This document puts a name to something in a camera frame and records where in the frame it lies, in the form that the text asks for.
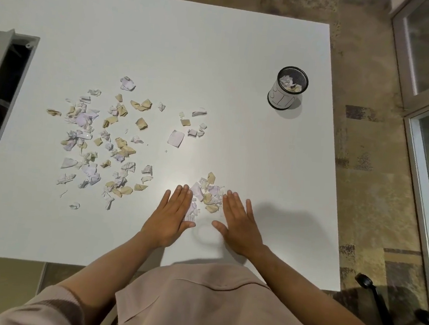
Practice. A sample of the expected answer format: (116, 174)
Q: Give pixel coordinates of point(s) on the person's left hand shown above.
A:
(166, 223)

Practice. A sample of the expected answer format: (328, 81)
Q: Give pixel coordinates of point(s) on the person's right hand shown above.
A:
(241, 232)

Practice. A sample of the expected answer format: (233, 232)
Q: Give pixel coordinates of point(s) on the person's right thumb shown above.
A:
(219, 227)

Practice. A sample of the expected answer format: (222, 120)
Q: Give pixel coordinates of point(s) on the person's right middle finger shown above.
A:
(235, 204)

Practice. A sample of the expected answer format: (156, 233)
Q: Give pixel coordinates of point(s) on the person's right little finger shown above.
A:
(249, 211)

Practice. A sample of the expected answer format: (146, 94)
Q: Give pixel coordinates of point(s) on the person's left middle finger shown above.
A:
(182, 198)

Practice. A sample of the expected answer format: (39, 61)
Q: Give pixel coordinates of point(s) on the person's left little finger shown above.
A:
(164, 200)

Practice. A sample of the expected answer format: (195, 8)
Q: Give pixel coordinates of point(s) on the person's left thumb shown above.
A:
(188, 225)

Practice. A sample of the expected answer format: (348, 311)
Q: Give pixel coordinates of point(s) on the person's right forearm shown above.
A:
(311, 300)

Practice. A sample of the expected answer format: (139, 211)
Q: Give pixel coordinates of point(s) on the person's left forearm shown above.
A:
(111, 271)

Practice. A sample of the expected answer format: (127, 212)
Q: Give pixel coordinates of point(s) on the gathered heap of paper scraps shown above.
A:
(208, 193)

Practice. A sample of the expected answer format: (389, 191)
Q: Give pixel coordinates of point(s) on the beige collared shirt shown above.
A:
(202, 305)

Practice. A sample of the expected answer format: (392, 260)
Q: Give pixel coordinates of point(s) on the scattered torn paper scraps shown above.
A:
(89, 142)

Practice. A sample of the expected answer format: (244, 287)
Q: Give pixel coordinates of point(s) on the black mesh pen cup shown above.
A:
(282, 97)

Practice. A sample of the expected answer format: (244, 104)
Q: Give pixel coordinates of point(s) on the crumpled paper wads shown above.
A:
(290, 83)

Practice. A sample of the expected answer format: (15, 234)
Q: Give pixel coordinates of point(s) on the black office chair base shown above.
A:
(384, 314)

